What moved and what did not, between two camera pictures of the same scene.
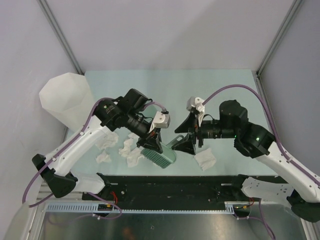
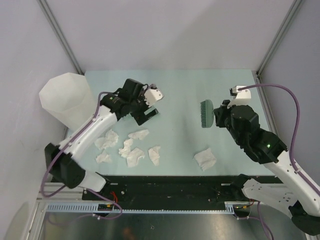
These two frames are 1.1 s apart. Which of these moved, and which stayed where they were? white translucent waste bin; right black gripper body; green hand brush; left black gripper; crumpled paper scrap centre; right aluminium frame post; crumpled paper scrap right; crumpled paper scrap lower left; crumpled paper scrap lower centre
Moved: right black gripper body; green hand brush; left black gripper
Stayed: crumpled paper scrap lower centre; white translucent waste bin; crumpled paper scrap lower left; crumpled paper scrap centre; right aluminium frame post; crumpled paper scrap right
